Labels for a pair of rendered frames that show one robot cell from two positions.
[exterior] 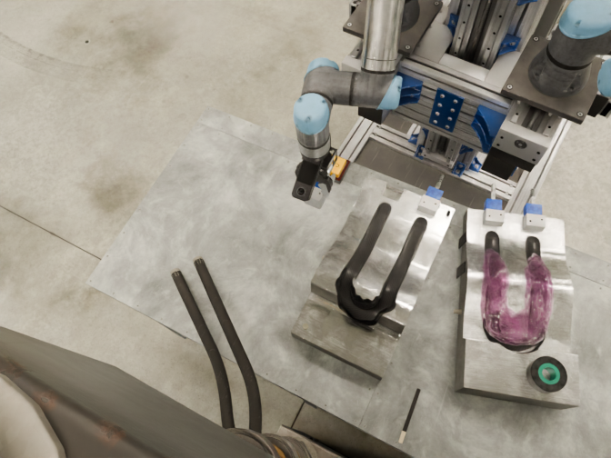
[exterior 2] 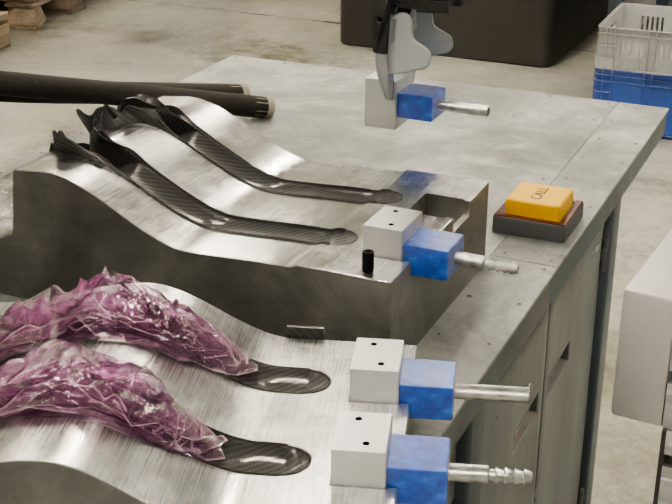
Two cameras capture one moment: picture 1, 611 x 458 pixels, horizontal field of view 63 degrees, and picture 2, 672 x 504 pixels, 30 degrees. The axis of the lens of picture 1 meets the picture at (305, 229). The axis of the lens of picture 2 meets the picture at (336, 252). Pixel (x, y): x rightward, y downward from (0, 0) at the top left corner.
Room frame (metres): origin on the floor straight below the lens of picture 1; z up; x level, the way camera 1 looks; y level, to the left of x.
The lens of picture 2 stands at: (0.30, -1.31, 1.32)
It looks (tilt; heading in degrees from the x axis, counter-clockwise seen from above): 24 degrees down; 78
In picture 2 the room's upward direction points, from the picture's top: straight up
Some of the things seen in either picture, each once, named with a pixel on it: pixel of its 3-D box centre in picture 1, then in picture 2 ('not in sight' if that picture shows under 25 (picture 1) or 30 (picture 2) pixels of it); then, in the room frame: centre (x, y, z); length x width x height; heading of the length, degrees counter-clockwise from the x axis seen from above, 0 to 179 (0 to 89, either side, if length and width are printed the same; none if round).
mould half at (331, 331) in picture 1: (375, 269); (203, 207); (0.42, -0.17, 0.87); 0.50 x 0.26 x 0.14; 144
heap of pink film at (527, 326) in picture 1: (516, 293); (63, 351); (0.28, -0.50, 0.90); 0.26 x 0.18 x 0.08; 161
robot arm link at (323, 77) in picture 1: (326, 85); not in sight; (0.74, -0.11, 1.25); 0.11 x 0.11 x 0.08; 70
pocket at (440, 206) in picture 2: (392, 194); (438, 224); (0.63, -0.26, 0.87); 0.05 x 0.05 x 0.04; 54
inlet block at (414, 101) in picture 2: (322, 183); (429, 103); (0.67, -0.07, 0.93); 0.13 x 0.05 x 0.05; 144
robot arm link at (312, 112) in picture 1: (312, 120); not in sight; (0.66, -0.06, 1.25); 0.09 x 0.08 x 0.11; 160
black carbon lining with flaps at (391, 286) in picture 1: (382, 260); (210, 166); (0.42, -0.18, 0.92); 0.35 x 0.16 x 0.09; 144
